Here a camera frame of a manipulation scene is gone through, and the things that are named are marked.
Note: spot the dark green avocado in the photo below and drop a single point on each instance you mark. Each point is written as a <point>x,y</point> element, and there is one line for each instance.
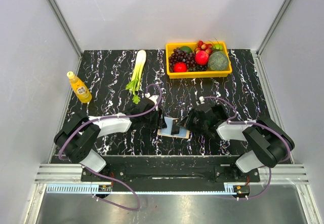
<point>186,49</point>

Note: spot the dark blue grape bunch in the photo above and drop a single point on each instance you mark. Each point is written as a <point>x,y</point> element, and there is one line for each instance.
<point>197,68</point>

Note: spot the yellow plastic fruit bin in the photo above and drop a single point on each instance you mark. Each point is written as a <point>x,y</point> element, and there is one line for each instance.
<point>200,74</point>

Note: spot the green white leek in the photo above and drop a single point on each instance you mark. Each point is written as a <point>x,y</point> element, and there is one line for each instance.
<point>134,85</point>

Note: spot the black VIP credit card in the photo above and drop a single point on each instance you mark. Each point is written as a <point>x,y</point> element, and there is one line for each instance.
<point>175,129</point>

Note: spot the red cherry cluster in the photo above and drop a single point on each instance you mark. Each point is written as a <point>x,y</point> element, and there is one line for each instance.
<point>201,46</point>

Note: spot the green netted melon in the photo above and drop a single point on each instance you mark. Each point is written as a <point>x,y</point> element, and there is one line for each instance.
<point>218,61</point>

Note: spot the red purple grape bunch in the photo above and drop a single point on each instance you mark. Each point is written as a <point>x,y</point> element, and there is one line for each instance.
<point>180,56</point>

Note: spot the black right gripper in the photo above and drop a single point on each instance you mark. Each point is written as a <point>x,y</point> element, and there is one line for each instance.
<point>186,122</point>

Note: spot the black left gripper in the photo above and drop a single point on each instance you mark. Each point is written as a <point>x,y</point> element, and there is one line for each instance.
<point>159,122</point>

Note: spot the large red apple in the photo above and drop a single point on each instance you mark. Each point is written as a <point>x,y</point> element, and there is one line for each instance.
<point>201,58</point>

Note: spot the bright green apple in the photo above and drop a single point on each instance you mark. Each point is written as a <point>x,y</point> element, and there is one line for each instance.
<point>217,47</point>

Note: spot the black metal base plate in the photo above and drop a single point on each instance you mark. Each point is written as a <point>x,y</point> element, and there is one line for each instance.
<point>176,162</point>

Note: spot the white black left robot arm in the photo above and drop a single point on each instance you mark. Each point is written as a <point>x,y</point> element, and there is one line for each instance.
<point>76,139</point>

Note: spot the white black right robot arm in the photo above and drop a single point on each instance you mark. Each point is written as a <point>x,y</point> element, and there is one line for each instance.
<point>269,144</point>

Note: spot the aluminium frame rail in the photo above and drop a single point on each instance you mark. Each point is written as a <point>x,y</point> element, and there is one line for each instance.
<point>281,174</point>

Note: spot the yellow juice bottle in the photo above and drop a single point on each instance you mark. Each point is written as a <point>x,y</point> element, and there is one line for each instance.
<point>79,88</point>

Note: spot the white slotted cable duct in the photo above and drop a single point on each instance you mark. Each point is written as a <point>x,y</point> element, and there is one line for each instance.
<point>104,188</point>

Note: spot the beige leather card holder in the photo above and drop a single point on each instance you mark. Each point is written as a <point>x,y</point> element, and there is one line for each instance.
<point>184,133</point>

